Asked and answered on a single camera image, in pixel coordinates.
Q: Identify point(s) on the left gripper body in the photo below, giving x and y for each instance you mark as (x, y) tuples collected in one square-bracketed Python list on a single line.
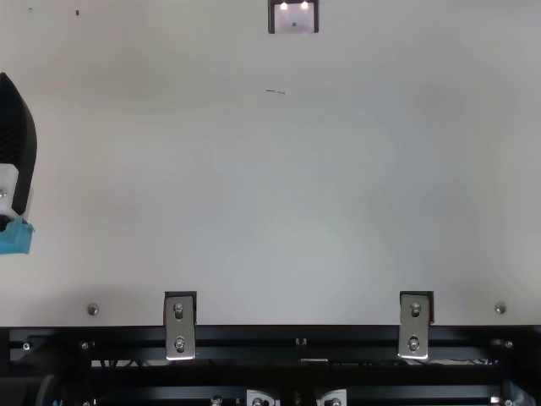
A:
[(17, 241)]

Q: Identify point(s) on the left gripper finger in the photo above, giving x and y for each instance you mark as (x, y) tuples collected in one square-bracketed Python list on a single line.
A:
[(23, 144)]

